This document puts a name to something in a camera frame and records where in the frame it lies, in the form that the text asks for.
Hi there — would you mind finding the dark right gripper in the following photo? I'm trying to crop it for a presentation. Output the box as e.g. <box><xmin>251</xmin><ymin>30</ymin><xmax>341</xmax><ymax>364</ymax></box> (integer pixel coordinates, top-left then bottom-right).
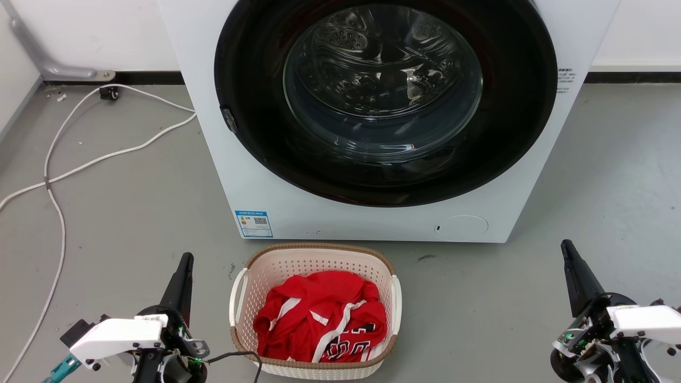
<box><xmin>549</xmin><ymin>239</ymin><xmax>661</xmax><ymax>383</ymax></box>

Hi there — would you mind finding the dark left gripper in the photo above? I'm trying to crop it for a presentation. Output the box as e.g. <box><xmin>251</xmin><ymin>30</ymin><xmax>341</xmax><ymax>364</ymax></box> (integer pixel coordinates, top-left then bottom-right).
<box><xmin>132</xmin><ymin>253</ymin><xmax>210</xmax><ymax>383</ymax></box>

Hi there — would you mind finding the cream plastic laundry basket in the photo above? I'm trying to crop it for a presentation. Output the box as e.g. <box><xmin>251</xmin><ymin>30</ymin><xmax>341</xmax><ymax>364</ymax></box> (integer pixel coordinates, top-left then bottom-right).
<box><xmin>229</xmin><ymin>243</ymin><xmax>402</xmax><ymax>381</ymax></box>

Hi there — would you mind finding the blue energy label sticker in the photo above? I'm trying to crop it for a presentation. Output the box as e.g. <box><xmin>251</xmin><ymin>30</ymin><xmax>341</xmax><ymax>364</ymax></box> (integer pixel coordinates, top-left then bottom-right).
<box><xmin>235</xmin><ymin>210</ymin><xmax>273</xmax><ymax>239</ymax></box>

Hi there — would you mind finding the white front-load washing machine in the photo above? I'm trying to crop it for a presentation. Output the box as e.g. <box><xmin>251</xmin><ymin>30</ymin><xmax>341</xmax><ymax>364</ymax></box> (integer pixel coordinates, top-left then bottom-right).
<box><xmin>157</xmin><ymin>0</ymin><xmax>622</xmax><ymax>244</ymax></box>

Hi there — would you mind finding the round white filter cover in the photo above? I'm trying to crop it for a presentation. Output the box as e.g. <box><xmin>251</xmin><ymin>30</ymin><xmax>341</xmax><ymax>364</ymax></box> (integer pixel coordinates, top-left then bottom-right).
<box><xmin>435</xmin><ymin>215</ymin><xmax>489</xmax><ymax>241</ymax></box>

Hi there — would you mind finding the red and white jersey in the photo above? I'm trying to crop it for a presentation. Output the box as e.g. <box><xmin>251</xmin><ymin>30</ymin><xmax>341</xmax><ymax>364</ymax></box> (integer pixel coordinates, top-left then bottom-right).
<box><xmin>253</xmin><ymin>271</ymin><xmax>388</xmax><ymax>363</ymax></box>

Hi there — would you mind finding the black round washer door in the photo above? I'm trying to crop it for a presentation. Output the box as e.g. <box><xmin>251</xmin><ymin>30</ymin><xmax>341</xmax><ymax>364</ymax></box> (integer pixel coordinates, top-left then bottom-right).
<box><xmin>214</xmin><ymin>0</ymin><xmax>558</xmax><ymax>208</ymax></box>

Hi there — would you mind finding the small grey text sticker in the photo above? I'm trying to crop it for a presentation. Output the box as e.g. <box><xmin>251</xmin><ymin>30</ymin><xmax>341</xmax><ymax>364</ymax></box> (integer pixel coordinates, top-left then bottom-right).
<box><xmin>557</xmin><ymin>68</ymin><xmax>577</xmax><ymax>95</ymax></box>

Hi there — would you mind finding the steel washer drum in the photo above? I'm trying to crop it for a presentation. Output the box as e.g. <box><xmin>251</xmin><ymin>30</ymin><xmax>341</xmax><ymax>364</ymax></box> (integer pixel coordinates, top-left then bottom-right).
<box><xmin>296</xmin><ymin>4</ymin><xmax>471</xmax><ymax>120</ymax></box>

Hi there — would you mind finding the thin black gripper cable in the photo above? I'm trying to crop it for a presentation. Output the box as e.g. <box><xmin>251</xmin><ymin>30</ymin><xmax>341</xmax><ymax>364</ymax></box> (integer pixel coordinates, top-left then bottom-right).
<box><xmin>205</xmin><ymin>350</ymin><xmax>263</xmax><ymax>383</ymax></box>

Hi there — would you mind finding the long white looping cable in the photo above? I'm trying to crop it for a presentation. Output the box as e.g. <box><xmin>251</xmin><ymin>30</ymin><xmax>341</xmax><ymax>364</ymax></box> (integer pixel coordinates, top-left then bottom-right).
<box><xmin>0</xmin><ymin>84</ymin><xmax>196</xmax><ymax>383</ymax></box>

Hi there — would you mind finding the teal cable connector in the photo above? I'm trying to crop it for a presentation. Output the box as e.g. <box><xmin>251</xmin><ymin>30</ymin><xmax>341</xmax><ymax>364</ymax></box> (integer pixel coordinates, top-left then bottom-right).
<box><xmin>41</xmin><ymin>354</ymin><xmax>81</xmax><ymax>383</ymax></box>

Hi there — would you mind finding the white floor cable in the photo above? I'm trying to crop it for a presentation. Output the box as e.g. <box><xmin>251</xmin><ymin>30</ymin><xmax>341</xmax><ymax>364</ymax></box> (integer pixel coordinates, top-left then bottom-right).
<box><xmin>0</xmin><ymin>113</ymin><xmax>197</xmax><ymax>210</ymax></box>

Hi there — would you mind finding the grey wall pipe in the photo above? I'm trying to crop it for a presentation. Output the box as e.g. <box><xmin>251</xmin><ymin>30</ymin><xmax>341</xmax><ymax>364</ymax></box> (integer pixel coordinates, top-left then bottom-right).
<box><xmin>0</xmin><ymin>0</ymin><xmax>116</xmax><ymax>81</ymax></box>

